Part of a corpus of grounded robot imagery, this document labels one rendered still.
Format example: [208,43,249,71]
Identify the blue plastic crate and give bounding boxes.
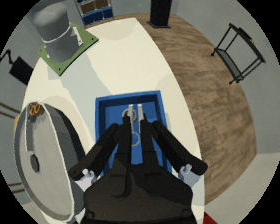
[95,90,172,177]

